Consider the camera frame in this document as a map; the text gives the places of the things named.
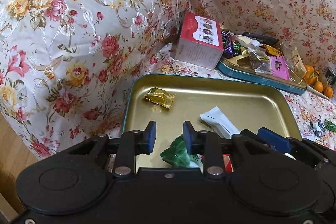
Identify green tea snack packet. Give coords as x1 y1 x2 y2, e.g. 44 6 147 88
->
160 135 202 168

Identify white plain snack packet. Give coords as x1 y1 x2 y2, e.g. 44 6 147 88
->
200 106 240 139

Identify blue white blueberry packet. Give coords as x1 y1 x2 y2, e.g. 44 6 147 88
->
310 119 326 138

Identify gold foil candy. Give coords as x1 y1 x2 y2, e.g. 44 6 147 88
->
144 87 175 110

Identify red white hawthorn packet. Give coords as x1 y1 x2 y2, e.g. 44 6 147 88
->
223 154 234 173

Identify green Swiss mint candy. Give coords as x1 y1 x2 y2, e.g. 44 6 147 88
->
324 119 336 133

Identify white hawthorn strip packet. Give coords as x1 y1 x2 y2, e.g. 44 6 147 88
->
301 130 315 141

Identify empty gold teal tin tray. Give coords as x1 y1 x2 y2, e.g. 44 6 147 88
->
121 73 302 169

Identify white fruit plate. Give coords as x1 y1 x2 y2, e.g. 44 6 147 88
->
305 84 336 101

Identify front middle mandarin orange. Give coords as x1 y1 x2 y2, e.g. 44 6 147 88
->
313 81 324 93

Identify mandarin orange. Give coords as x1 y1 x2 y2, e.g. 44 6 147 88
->
313 81 324 93
323 86 333 98
303 70 318 86

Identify front right mandarin orange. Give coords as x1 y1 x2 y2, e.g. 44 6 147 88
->
323 86 333 98

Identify front left mandarin orange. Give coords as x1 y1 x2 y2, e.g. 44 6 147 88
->
303 70 318 86

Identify pink snack packet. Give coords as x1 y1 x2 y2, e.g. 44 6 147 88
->
269 56 290 80

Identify black Starbucks can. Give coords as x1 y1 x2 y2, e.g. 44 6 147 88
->
325 62 336 86

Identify snack-filled teal tin tray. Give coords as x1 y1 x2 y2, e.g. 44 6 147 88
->
217 32 308 96

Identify brown paper snack bag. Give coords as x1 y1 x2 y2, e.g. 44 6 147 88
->
281 44 307 78

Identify red pink snack box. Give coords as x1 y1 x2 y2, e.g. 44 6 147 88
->
173 12 224 69

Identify purple foil candies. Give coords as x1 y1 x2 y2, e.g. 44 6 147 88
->
221 31 242 59

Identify floral sofa cover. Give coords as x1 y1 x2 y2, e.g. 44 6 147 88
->
1 0 335 159

